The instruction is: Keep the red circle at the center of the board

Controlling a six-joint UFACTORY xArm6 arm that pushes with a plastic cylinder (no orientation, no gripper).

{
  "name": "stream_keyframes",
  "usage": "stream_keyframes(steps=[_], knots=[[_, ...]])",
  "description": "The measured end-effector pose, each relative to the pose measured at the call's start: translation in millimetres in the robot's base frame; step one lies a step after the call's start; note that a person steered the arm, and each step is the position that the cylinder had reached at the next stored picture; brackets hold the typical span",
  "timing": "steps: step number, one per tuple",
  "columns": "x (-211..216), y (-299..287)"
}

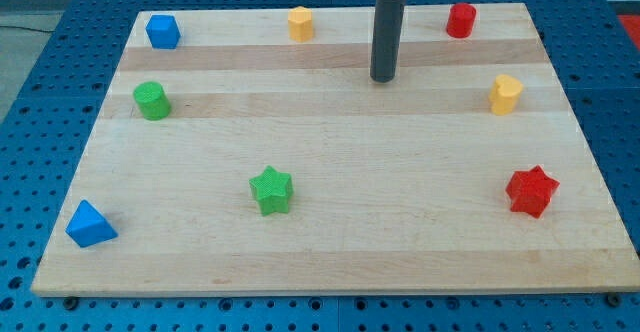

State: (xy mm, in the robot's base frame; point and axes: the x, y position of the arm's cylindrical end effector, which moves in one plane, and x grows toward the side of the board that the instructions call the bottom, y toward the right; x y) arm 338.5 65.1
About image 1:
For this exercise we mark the red cylinder block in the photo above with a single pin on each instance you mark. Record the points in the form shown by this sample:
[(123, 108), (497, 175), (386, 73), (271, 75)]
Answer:
[(461, 20)]

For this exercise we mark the blue hexagon block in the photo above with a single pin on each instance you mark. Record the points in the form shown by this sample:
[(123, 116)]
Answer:
[(163, 31)]

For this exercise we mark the wooden board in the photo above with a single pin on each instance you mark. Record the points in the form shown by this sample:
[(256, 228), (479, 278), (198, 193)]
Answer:
[(399, 188)]

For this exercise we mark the green cylinder block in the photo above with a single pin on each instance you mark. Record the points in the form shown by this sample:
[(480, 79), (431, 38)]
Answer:
[(152, 101)]

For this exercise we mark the yellow hexagon block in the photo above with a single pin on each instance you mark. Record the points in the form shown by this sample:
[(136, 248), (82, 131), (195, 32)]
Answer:
[(300, 24)]

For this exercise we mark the green star block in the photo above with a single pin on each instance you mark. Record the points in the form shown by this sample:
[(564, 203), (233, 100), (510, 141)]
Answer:
[(272, 191)]

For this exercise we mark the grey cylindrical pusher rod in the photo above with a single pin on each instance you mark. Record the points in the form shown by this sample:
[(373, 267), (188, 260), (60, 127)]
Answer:
[(388, 20)]

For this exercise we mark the red star block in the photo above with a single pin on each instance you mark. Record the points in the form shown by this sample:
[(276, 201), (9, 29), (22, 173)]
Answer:
[(531, 191)]

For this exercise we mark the blue triangle block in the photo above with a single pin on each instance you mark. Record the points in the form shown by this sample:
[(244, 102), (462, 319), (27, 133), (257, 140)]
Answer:
[(89, 227)]

